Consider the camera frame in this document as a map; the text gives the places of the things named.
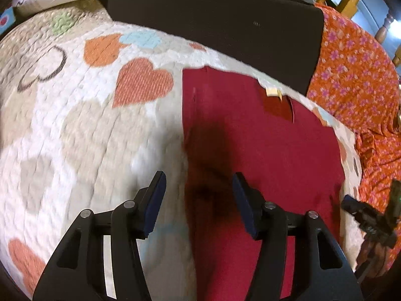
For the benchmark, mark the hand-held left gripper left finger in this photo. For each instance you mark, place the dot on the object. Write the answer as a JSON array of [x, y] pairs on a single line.
[[155, 194]]

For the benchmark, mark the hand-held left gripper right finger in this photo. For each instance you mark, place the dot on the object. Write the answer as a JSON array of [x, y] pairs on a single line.
[[243, 197]]

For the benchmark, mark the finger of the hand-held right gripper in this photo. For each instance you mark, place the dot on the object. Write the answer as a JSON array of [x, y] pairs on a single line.
[[352, 203]]

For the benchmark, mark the red small garment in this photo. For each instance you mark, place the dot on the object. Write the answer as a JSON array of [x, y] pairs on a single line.
[[260, 150]]

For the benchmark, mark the heart print quilted blanket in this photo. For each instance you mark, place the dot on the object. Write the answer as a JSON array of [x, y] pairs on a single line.
[[78, 125]]

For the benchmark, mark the orange floral cloth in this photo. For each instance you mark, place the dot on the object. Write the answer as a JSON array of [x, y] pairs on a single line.
[[354, 78]]

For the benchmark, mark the dark brown cushion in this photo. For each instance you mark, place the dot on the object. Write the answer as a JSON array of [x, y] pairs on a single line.
[[219, 25]]

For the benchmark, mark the blue card with red dot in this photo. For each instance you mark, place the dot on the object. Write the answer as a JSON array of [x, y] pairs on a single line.
[[5, 22]]

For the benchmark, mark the yellow wooden bed frame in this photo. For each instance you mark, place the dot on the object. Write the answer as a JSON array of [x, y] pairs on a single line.
[[351, 0]]

